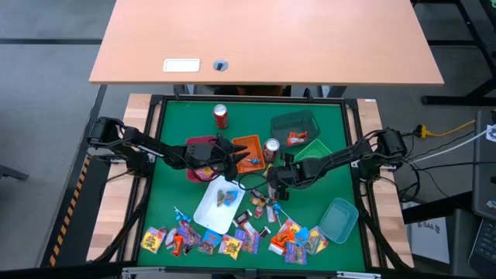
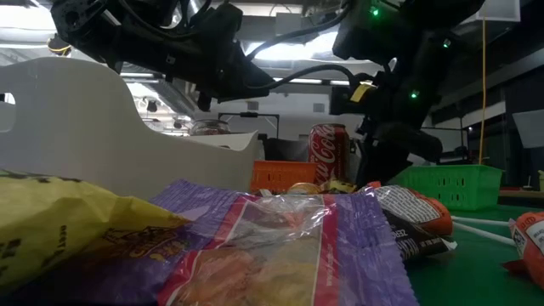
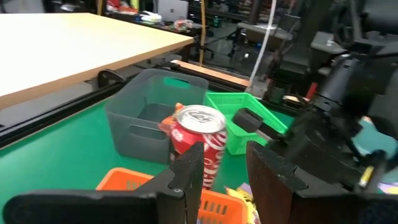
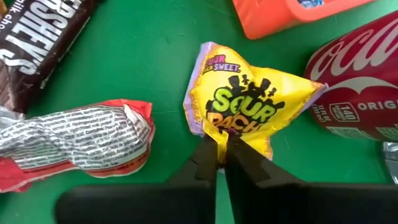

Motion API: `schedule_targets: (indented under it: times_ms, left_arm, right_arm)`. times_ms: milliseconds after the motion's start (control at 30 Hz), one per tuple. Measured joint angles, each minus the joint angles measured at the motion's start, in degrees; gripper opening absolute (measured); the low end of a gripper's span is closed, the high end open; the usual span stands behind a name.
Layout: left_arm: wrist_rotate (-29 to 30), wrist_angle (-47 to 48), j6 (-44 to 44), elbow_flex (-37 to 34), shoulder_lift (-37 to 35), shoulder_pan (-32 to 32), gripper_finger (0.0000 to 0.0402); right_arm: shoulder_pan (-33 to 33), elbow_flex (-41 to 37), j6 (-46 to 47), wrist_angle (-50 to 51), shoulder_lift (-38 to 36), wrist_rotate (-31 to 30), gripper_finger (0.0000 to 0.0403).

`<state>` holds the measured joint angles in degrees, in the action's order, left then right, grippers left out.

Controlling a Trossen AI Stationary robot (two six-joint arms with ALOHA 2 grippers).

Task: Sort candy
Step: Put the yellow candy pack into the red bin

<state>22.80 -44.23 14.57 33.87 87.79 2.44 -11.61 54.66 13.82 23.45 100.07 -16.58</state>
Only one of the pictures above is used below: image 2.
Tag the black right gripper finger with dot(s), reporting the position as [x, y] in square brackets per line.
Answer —
[378, 170]

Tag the dark Hershey's chocolate bar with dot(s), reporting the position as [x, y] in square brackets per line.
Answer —
[416, 244]

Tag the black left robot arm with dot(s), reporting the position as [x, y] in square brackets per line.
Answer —
[140, 38]

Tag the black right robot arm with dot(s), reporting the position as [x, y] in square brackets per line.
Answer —
[408, 51]

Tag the purple candy bag clear window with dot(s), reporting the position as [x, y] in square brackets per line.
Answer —
[361, 263]

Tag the orange candy wrapper QR code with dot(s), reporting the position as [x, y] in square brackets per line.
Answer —
[529, 246]

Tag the yellow candy bag black print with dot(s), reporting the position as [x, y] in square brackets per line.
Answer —
[51, 221]

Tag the orange Reese's wrapper white back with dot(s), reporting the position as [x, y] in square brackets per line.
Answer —
[408, 204]

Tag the red Coca-Cola can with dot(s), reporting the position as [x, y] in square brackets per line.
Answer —
[329, 153]

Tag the thin black monitor stand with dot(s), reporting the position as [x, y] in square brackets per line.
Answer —
[248, 114]

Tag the green plastic basket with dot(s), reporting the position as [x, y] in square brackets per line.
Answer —
[459, 187]

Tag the silver Diet Coke can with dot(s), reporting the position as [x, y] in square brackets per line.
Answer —
[210, 127]

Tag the long ceiling light tube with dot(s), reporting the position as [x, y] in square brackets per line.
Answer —
[297, 81]

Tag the orange plastic basket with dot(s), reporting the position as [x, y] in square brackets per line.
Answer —
[280, 176]

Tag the lollipop with white stick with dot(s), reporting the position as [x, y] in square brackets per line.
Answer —
[484, 234]
[480, 221]

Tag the grey panel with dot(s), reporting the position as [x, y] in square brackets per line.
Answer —
[531, 127]

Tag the white plastic bin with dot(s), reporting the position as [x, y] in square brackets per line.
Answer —
[85, 127]

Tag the black frame stand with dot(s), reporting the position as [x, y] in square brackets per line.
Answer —
[461, 151]

